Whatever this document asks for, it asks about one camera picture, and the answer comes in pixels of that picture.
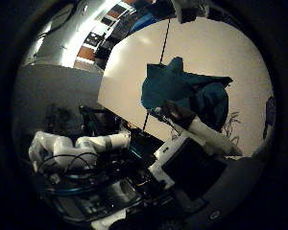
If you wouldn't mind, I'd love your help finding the teal cloth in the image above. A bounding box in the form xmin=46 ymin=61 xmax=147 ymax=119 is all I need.
xmin=140 ymin=56 xmax=234 ymax=132

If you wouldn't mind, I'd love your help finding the black equipment stand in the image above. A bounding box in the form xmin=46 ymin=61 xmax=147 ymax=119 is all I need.
xmin=78 ymin=104 xmax=122 ymax=137

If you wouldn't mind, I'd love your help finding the dark leafy plant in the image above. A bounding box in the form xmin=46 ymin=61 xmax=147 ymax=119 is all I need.
xmin=42 ymin=104 xmax=76 ymax=137

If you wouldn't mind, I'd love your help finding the shelving with orange panels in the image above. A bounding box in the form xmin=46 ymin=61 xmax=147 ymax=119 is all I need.
xmin=74 ymin=0 xmax=142 ymax=70

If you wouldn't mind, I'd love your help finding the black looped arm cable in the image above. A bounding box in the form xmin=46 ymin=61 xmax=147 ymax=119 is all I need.
xmin=37 ymin=151 xmax=100 ymax=176

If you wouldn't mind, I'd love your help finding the thin black cable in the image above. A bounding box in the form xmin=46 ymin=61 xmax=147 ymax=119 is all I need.
xmin=141 ymin=18 xmax=172 ymax=131

